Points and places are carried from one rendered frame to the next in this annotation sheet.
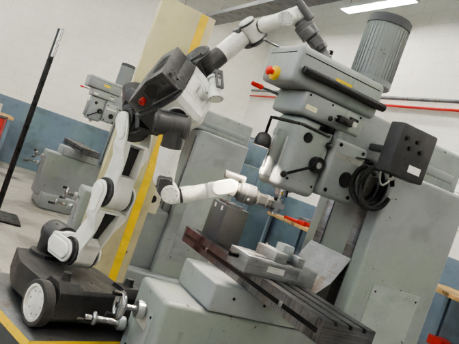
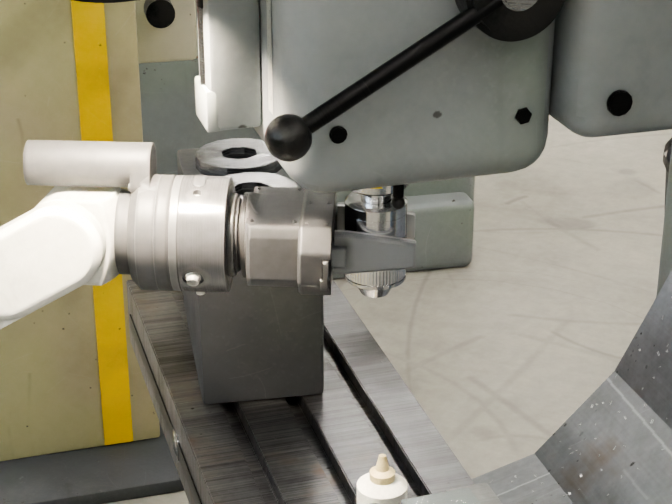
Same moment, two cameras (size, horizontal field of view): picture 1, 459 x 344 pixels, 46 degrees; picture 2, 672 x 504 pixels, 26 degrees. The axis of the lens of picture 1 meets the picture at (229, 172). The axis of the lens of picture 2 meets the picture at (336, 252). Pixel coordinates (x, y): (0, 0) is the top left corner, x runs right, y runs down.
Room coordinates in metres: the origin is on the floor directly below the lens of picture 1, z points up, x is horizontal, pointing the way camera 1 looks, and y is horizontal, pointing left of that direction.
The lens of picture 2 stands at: (1.41, -0.40, 1.68)
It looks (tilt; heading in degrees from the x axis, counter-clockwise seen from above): 24 degrees down; 11
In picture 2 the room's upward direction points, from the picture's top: straight up
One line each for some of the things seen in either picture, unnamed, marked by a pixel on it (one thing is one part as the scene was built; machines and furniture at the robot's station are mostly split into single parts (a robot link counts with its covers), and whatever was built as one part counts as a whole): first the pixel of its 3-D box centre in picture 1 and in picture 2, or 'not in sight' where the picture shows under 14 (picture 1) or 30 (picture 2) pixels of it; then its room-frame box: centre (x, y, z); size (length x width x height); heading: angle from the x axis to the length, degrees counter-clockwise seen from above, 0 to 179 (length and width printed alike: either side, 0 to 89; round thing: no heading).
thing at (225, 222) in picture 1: (225, 221); (247, 262); (2.72, -0.06, 1.06); 0.22 x 0.12 x 0.20; 21
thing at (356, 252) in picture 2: (277, 205); (373, 255); (2.37, -0.25, 1.24); 0.06 x 0.02 x 0.03; 98
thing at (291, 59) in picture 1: (323, 82); not in sight; (2.41, -0.26, 1.81); 0.47 x 0.26 x 0.16; 117
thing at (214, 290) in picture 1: (244, 293); not in sight; (2.41, -0.24, 0.82); 0.50 x 0.35 x 0.12; 117
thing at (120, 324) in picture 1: (102, 319); not in sight; (2.29, 0.29, 0.54); 0.22 x 0.06 x 0.06; 117
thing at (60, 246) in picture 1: (74, 248); not in sight; (2.72, 0.60, 0.68); 0.21 x 0.20 x 0.13; 46
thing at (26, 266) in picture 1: (72, 267); not in sight; (2.70, 0.57, 0.59); 0.64 x 0.52 x 0.33; 46
